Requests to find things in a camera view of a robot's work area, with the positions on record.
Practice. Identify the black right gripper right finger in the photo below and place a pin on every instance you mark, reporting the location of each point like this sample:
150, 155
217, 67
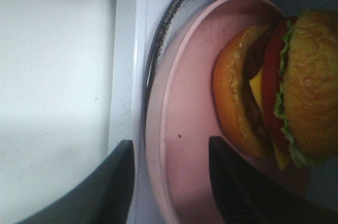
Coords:
244, 195

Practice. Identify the pink round plate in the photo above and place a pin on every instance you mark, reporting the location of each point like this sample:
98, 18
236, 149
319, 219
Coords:
181, 115

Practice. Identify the white microwave oven body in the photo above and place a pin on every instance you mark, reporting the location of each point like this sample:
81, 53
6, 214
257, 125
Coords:
136, 22

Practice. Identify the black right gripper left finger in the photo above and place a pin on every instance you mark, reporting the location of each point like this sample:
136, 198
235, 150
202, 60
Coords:
103, 197

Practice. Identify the toy burger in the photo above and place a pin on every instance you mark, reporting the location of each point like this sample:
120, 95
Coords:
275, 89

